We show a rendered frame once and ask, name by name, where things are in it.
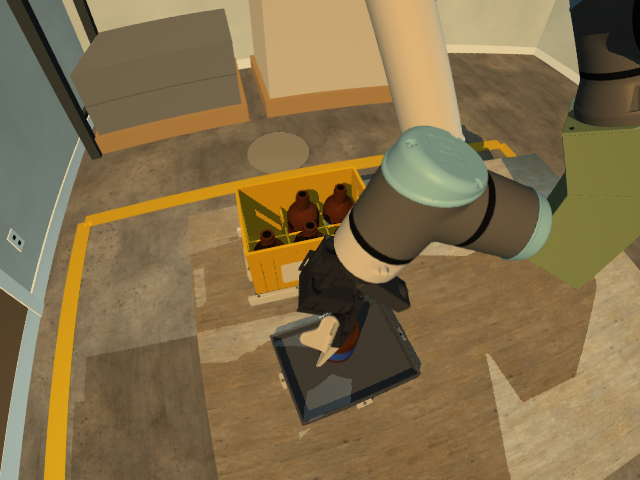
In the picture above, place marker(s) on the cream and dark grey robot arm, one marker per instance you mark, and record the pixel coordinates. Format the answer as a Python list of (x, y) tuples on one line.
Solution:
[(423, 189)]

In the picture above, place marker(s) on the yellow bottle crate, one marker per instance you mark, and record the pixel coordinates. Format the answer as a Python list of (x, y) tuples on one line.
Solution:
[(263, 205)]

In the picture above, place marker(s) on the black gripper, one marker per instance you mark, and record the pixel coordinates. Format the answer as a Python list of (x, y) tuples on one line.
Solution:
[(334, 293)]

